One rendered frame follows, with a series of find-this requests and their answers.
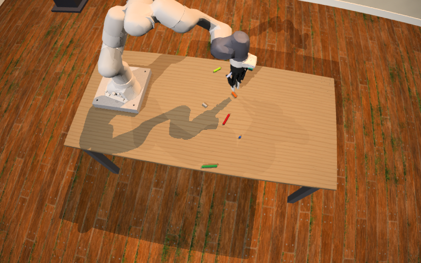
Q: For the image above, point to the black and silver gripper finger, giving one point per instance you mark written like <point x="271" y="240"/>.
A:
<point x="240" y="77"/>
<point x="232" y="80"/>

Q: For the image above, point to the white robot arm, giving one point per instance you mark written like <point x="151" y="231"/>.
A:
<point x="137" y="18"/>

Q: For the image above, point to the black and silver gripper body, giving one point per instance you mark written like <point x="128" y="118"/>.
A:
<point x="235" y="70"/>

